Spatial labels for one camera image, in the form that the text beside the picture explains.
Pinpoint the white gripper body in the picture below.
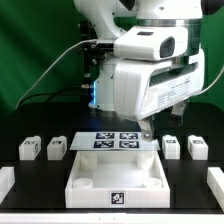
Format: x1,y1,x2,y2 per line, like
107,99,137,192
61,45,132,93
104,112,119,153
114,49,205,121

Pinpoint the white square tabletop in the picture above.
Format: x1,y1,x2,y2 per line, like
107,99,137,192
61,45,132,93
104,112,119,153
65,151,170,208

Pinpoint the white camera cable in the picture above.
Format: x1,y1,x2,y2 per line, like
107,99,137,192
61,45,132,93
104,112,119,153
14,39,98,110

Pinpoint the black camera on stand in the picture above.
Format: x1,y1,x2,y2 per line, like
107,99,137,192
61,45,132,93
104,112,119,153
78,20,113,85

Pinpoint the white corner bracket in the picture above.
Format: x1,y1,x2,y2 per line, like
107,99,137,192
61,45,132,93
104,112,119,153
0,167,15,204
207,167,224,211

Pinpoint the white right corner bracket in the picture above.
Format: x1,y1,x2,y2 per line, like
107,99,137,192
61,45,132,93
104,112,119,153
207,167,224,211

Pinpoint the white left corner bracket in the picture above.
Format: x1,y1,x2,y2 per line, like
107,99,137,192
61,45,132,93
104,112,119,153
0,167,15,204

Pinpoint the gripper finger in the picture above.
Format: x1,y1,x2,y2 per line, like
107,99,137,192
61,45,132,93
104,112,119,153
170,101,187,127
138,117,154,140

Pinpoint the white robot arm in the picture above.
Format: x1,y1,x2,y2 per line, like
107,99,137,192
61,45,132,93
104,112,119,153
74,0,224,140

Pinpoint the white sheet with tags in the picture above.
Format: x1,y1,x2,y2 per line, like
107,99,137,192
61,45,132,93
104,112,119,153
70,132,160,151

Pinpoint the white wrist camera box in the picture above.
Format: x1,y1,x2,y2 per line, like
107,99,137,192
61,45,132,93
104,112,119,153
114,26,188,61

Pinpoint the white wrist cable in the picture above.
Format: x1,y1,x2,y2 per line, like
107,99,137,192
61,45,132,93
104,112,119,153
201,64,224,94

